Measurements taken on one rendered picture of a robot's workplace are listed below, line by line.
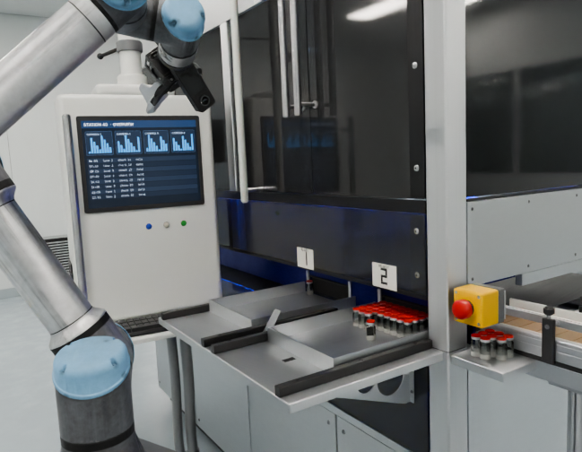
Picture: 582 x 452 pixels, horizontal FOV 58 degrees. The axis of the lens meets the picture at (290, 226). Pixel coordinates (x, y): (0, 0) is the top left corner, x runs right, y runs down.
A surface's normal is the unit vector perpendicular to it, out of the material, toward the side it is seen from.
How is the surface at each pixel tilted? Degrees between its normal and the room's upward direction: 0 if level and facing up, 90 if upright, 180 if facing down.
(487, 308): 90
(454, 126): 90
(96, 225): 90
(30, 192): 90
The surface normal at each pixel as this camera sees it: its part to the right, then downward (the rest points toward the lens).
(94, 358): -0.01, -0.97
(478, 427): 0.54, 0.07
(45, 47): 0.20, 0.04
